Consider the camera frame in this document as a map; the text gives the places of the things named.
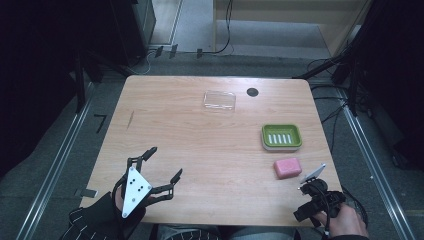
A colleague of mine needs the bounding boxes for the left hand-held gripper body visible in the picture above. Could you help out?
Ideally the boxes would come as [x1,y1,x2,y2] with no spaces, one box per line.
[111,165,155,221]

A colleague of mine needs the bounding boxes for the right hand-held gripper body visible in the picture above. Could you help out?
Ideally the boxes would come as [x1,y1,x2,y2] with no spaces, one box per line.
[292,162,348,223]

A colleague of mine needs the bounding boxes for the person's left hand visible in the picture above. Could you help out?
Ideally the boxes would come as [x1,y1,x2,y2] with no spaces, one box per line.
[111,190,158,231]

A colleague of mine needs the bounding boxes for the person's right hand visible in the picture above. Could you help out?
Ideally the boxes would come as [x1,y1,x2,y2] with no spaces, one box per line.
[312,203,370,240]

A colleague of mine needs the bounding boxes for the pink soap bar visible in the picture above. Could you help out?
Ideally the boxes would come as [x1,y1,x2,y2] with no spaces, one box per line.
[273,157,303,181]

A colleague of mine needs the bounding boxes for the grey tape piece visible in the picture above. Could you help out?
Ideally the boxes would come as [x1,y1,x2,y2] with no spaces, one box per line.
[74,187,99,199]

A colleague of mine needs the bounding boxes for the green soap dish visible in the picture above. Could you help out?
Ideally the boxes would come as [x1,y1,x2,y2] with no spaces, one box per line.
[260,123,303,153]

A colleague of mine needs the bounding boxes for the clear plastic tray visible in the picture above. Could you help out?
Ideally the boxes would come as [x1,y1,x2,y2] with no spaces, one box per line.
[203,89,237,113]

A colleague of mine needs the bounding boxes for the black stand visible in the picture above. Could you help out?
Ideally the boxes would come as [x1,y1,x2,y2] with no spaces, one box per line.
[293,33,363,118]
[72,49,134,114]

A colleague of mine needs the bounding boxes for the black cabinet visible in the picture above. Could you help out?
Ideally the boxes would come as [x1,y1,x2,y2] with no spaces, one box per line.
[109,0,158,67]

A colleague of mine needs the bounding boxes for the light wooden shelf unit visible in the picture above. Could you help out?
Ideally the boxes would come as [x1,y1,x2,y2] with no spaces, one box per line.
[212,0,374,58]

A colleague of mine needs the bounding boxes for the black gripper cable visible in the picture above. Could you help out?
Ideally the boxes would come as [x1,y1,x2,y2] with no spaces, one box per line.
[340,185,370,228]

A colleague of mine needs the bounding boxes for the metal floor rail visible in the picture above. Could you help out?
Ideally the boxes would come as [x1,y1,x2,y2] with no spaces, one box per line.
[15,81,96,240]
[339,87,418,240]

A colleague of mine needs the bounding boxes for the black floor cables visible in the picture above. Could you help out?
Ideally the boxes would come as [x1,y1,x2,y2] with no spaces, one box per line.
[306,58,351,156]

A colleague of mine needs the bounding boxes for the black hanging cable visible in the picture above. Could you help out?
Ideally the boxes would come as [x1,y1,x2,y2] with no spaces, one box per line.
[199,0,235,56]

